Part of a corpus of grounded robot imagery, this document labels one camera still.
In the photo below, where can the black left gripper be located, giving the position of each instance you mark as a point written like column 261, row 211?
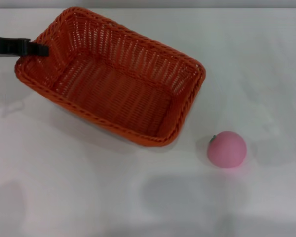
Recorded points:
column 7, row 45

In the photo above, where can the orange woven plastic basket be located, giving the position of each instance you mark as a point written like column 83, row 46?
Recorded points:
column 118, row 98

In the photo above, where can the pink toy peach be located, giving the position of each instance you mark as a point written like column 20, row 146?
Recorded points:
column 227, row 150

